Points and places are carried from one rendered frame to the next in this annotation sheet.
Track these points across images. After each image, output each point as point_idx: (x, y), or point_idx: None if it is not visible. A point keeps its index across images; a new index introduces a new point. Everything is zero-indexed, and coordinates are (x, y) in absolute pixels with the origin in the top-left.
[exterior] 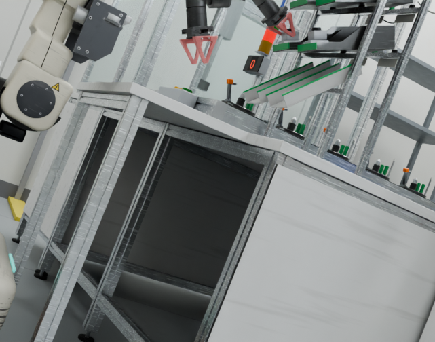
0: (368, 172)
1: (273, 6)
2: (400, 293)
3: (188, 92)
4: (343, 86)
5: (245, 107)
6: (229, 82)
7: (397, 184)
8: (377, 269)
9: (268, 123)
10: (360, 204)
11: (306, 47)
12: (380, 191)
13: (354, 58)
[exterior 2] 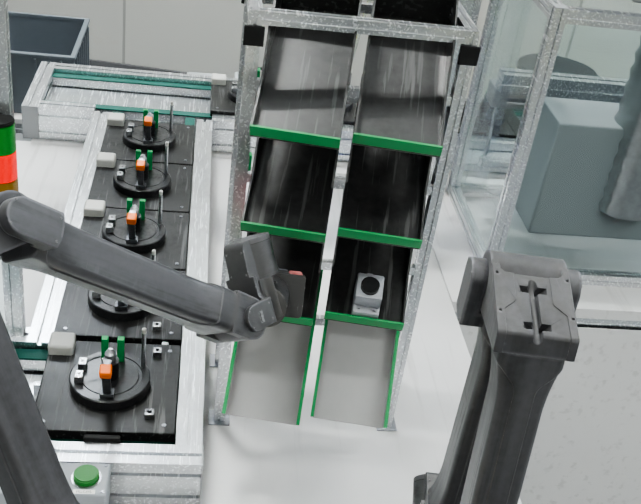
0: (208, 230)
1: (288, 297)
2: None
3: (107, 484)
4: (404, 321)
5: (102, 355)
6: (111, 375)
7: (191, 180)
8: None
9: (217, 382)
10: None
11: (363, 322)
12: None
13: (414, 277)
